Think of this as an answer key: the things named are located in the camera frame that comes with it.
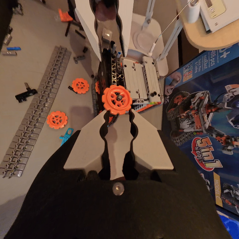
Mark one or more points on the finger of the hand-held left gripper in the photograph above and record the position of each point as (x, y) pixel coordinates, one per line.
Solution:
(127, 22)
(86, 18)

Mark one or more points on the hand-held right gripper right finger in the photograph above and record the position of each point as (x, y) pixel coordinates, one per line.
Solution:
(153, 149)

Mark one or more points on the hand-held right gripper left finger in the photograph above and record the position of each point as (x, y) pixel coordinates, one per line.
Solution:
(84, 149)

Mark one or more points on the orange toy piece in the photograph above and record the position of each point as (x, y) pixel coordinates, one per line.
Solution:
(64, 15)

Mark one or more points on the teal plastic wrench tool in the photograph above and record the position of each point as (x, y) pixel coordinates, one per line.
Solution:
(66, 136)

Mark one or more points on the long black holed beam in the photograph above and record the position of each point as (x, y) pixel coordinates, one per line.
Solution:
(113, 67)

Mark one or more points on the orange gear wheel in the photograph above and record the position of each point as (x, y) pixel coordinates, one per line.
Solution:
(85, 89)
(63, 125)
(108, 106)

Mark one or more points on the grey toy robot vehicle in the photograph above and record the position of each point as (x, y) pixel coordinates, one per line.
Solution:
(142, 78)

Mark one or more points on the black axle rod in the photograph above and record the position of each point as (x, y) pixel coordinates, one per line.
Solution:
(68, 28)

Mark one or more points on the white book stand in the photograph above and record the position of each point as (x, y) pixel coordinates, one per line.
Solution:
(143, 41)

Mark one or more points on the small black peg piece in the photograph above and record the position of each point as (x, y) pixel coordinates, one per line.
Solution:
(85, 49)

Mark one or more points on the robot kit box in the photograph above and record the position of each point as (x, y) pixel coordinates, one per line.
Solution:
(209, 130)

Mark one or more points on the black dimpled mat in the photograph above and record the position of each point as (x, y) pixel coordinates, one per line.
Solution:
(3, 15)

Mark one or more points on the grey axle tube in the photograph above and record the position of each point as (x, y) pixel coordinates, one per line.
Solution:
(9, 53)

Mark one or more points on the black lever with grey axle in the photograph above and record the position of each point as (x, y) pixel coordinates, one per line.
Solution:
(26, 95)

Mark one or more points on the instruction booklet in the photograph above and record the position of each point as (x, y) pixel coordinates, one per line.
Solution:
(214, 15)

